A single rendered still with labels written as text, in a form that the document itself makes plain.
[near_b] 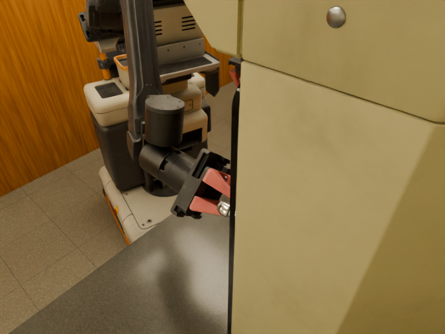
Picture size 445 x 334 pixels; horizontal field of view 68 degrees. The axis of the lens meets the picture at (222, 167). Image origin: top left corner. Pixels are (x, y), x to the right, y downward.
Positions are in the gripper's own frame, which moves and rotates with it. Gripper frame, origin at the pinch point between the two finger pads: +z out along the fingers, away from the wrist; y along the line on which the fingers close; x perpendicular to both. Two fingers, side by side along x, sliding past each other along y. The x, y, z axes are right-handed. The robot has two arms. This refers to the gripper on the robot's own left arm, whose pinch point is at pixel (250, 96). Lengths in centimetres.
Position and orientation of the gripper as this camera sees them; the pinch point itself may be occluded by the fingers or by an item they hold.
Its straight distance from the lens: 86.1
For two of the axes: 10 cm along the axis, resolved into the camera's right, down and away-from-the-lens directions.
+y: 7.4, 4.2, -5.2
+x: 6.7, -4.7, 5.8
